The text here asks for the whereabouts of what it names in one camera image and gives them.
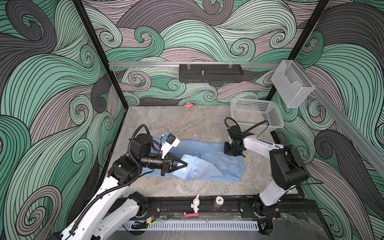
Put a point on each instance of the white slotted cable duct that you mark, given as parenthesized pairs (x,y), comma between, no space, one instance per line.
(197,226)

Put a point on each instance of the light blue long sleeve shirt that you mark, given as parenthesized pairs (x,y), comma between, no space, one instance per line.
(207,162)

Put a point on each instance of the small round white figurine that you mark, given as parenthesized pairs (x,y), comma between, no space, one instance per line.
(219,201)

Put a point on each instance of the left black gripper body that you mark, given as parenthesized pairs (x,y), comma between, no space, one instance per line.
(154,162)

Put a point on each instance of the white rabbit figurine pink base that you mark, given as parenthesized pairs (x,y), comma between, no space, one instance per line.
(195,206)

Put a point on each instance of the clear plastic wall bin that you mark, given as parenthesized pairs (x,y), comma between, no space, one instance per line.
(292,83)

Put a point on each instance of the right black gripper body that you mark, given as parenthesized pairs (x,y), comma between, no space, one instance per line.
(231,149)

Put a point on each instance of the aluminium rail back wall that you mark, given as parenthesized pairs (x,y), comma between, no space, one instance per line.
(166,64)

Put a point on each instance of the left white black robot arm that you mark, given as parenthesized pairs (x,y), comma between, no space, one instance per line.
(93,223)

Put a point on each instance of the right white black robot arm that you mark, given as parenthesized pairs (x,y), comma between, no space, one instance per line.
(287,167)

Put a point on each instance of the aluminium rail wall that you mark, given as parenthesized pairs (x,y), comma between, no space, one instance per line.
(356,102)
(166,64)

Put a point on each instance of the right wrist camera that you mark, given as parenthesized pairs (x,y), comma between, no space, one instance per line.
(234,132)

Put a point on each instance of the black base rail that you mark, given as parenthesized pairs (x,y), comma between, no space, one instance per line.
(245,206)

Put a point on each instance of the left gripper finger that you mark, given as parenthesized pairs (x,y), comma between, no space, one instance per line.
(177,167)
(177,160)

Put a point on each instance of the white perforated plastic basket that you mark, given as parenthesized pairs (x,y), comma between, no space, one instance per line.
(248,112)

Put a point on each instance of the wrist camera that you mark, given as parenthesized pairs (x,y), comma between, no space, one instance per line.
(171,142)
(234,132)

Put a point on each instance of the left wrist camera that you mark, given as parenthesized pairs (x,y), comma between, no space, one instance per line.
(171,142)

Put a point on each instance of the aluminium rail right wall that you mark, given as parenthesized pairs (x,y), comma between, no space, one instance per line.
(356,102)

